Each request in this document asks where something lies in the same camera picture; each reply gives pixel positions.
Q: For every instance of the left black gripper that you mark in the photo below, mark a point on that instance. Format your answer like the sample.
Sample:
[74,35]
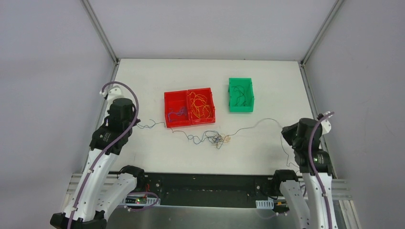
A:
[117,125]

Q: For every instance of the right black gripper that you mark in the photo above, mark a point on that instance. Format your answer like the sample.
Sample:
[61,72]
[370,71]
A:
[288,133]

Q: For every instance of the red two-compartment plastic bin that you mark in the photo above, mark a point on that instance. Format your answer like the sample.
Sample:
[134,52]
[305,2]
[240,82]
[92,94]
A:
[189,107]

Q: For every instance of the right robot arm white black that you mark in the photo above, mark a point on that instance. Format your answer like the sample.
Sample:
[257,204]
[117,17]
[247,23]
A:
[314,209]

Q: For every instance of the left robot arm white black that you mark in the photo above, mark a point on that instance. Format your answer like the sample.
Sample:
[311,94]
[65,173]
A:
[89,208]

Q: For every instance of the green plastic bin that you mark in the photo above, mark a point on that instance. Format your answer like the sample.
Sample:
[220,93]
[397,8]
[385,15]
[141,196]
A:
[241,95]

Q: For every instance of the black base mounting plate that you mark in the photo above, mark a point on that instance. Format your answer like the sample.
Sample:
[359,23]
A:
[205,190]

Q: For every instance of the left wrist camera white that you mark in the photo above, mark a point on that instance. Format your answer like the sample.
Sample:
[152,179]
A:
[112,93]

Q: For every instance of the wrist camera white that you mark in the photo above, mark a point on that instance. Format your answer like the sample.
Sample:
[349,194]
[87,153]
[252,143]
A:
[112,93]
[324,121]

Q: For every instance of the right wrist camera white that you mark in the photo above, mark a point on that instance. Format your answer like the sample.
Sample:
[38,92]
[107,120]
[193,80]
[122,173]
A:
[324,121]

